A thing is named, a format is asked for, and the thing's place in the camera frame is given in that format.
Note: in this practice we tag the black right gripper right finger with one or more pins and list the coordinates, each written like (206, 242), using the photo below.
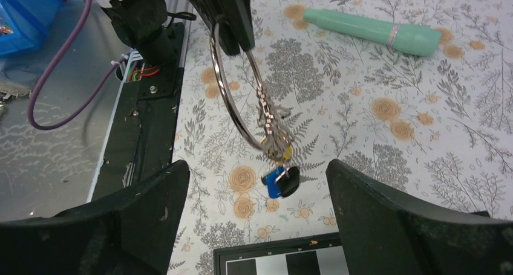
(387, 231)

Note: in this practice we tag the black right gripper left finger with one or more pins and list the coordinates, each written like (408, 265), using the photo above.
(131, 231)

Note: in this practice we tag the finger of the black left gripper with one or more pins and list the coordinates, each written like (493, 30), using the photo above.
(235, 21)

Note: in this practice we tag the silver keyring with clips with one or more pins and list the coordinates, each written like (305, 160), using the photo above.
(260, 121)

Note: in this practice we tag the key with black tag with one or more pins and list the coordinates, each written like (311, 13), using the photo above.
(288, 181)

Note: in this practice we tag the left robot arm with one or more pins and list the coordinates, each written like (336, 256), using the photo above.
(139, 25)

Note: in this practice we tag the black white chessboard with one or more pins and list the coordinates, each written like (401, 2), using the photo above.
(320, 255)

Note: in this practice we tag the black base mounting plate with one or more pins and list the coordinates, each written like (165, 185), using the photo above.
(141, 135)

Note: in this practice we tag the blue key tag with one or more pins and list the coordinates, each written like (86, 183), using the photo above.
(274, 181)

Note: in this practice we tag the yellow key tag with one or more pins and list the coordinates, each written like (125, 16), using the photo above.
(280, 156)

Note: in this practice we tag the floral patterned table mat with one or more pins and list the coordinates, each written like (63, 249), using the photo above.
(438, 128)

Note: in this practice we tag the blue plastic storage box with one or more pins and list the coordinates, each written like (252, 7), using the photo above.
(25, 24)

